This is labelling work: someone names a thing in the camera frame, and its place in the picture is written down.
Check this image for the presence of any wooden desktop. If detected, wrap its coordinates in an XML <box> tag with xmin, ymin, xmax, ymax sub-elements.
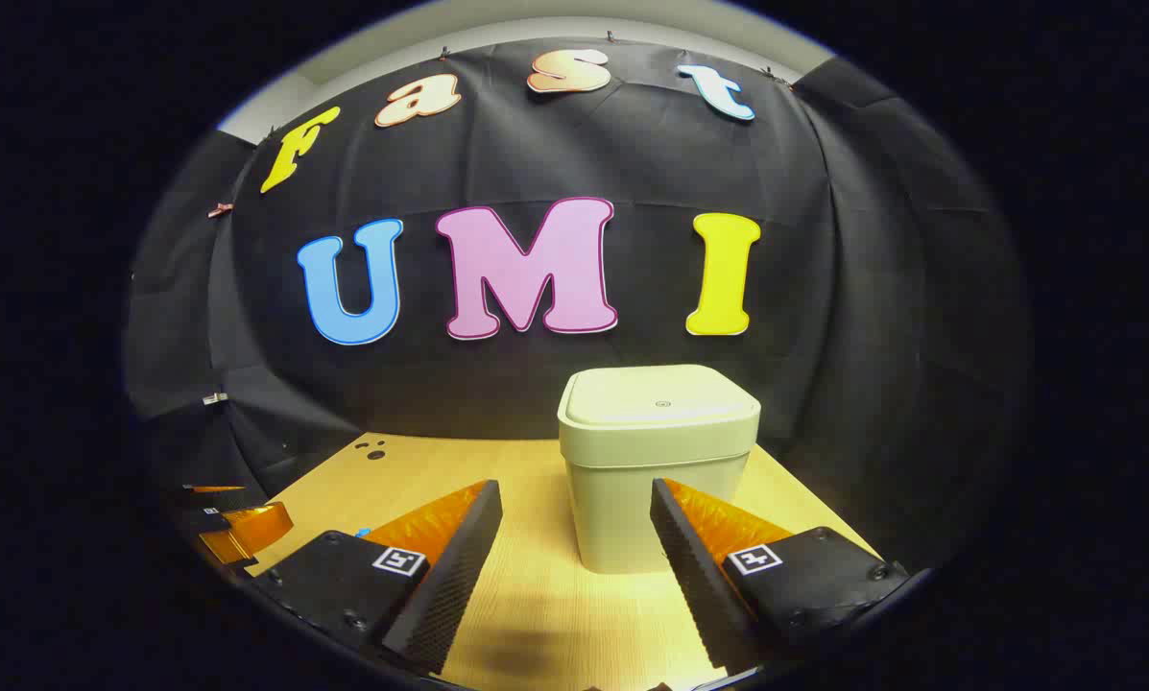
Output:
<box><xmin>246</xmin><ymin>432</ymin><xmax>882</xmax><ymax>691</ymax></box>

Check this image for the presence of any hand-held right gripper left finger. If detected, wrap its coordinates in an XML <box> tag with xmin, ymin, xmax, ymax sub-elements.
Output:
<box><xmin>248</xmin><ymin>480</ymin><xmax>504</xmax><ymax>676</ymax></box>

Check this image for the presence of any black backdrop cloth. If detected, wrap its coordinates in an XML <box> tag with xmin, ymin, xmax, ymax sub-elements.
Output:
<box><xmin>123</xmin><ymin>38</ymin><xmax>1031</xmax><ymax>577</ymax></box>

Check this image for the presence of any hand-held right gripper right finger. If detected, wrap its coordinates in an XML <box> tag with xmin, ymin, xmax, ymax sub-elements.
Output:
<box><xmin>649</xmin><ymin>478</ymin><xmax>911</xmax><ymax>673</ymax></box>

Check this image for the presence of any pale green desktop garbage bin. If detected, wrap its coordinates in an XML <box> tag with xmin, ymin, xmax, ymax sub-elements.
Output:
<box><xmin>557</xmin><ymin>364</ymin><xmax>762</xmax><ymax>575</ymax></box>

